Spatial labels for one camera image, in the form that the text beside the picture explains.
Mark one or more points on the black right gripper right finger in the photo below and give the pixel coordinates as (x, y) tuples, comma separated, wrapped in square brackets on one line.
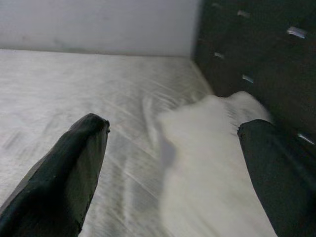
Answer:
[(284, 185)]

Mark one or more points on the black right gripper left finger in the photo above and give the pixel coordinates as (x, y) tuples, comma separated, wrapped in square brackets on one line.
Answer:
[(54, 185)]

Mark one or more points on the white pillow with green print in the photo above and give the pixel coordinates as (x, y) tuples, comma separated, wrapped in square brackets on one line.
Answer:
[(202, 148)]

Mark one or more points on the white quilted mattress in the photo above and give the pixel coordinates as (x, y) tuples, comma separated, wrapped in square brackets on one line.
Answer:
[(74, 86)]

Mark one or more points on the black tufted headboard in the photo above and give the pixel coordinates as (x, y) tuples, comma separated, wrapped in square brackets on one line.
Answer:
[(259, 61)]

